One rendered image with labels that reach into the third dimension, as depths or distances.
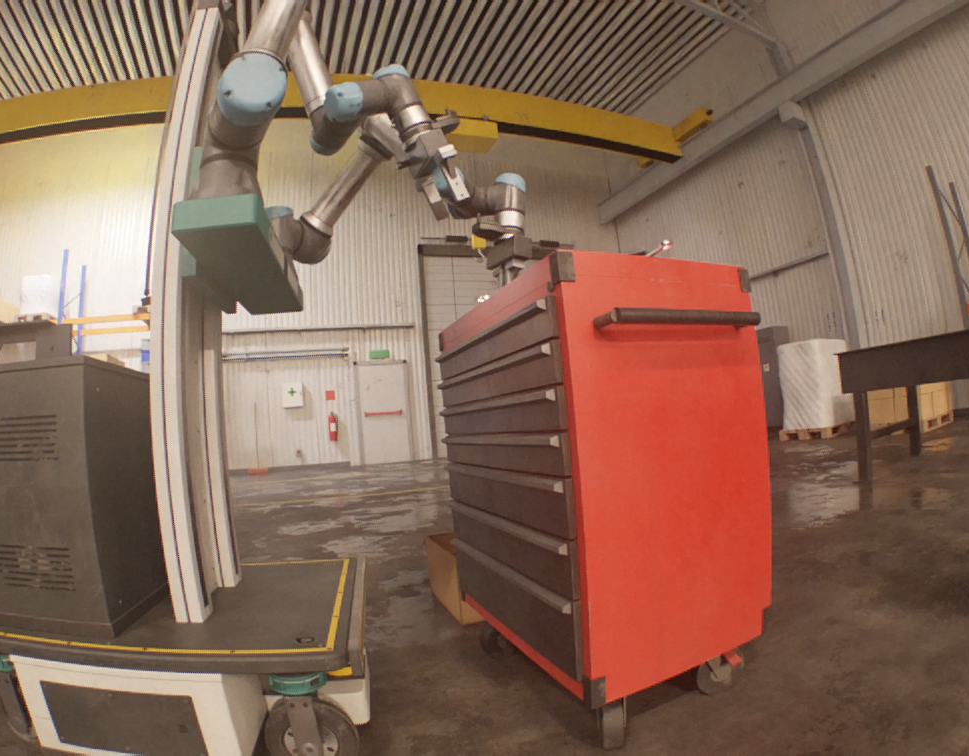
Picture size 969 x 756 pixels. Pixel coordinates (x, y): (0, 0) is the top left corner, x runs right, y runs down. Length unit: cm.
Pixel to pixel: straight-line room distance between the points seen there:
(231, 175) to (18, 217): 1320
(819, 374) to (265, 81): 715
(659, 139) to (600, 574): 1110
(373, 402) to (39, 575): 1026
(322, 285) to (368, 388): 245
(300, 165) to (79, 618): 1198
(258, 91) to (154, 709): 105
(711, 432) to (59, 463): 121
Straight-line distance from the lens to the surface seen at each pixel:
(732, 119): 1102
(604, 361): 86
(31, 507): 111
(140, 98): 960
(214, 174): 99
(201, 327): 134
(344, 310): 1138
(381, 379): 1116
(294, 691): 98
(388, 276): 1172
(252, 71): 94
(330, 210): 156
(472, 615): 181
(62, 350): 225
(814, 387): 749
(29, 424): 110
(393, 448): 1114
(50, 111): 1022
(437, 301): 1173
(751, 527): 111
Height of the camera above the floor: 67
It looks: 5 degrees up
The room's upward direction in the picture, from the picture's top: 5 degrees counter-clockwise
